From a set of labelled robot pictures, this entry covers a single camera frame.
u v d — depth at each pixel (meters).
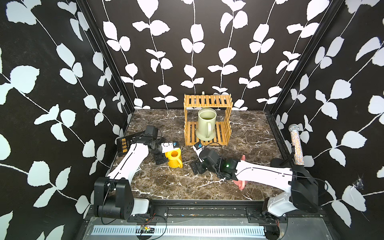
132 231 0.70
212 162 0.58
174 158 0.83
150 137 0.68
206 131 0.86
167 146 0.73
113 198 0.41
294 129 0.80
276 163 0.93
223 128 1.07
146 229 0.71
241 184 0.75
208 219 0.73
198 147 0.69
